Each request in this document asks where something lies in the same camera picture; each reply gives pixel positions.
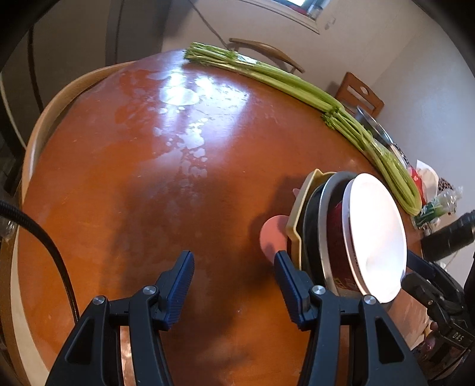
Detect long celery bunch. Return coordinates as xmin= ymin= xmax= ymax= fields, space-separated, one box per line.
xmin=183 ymin=41 xmax=345 ymax=114

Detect black cable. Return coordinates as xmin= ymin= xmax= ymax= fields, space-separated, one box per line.
xmin=0 ymin=199 xmax=81 ymax=322

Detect large red paper bowl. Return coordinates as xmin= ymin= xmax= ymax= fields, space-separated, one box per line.
xmin=327 ymin=201 xmax=369 ymax=297

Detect small steel bowl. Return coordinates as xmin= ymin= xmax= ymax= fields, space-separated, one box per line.
xmin=355 ymin=106 xmax=409 ymax=167

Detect steel pan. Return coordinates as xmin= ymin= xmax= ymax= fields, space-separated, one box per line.
xmin=303 ymin=184 xmax=325 ymax=285

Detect green label plastic bottle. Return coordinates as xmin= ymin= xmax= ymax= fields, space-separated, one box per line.
xmin=412 ymin=186 xmax=463 ymax=229

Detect yellow shell-shaped plate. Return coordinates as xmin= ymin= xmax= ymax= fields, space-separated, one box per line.
xmin=286 ymin=169 xmax=334 ymax=269

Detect curved wooden armchair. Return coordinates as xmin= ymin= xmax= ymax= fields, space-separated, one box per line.
xmin=228 ymin=38 xmax=305 ymax=74

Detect large steel bowl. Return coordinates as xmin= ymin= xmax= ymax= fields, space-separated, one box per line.
xmin=317 ymin=171 xmax=357 ymax=296

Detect wooden chair with slats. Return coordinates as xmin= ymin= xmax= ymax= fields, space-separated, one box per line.
xmin=335 ymin=72 xmax=384 ymax=118

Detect thick celery bunch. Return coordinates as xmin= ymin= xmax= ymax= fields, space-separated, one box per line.
xmin=323 ymin=109 xmax=422 ymax=216

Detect black thermos flask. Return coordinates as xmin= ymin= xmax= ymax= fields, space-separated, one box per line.
xmin=421 ymin=211 xmax=475 ymax=262

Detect left hand red nails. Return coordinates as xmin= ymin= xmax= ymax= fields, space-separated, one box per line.
xmin=411 ymin=321 xmax=438 ymax=361

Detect small red paper bowl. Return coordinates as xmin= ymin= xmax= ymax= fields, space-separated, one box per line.
xmin=341 ymin=173 xmax=407 ymax=303

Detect window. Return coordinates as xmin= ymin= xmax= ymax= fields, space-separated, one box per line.
xmin=242 ymin=0 xmax=330 ymax=34

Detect red tissue pack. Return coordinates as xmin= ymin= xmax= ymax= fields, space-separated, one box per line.
xmin=408 ymin=160 xmax=440 ymax=205

